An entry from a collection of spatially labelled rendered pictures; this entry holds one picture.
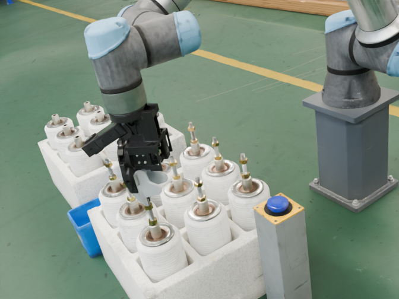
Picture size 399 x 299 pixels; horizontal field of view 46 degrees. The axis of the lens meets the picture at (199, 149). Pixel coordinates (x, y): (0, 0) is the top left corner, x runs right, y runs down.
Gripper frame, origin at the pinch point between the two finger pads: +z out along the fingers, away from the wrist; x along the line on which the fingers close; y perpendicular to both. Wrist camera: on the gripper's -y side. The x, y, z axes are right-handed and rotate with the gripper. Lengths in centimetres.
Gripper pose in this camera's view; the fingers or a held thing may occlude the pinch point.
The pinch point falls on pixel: (143, 197)
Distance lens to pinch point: 94.8
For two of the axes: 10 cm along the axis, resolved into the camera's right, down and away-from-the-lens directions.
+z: 1.8, 8.6, 4.9
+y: 9.6, -0.4, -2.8
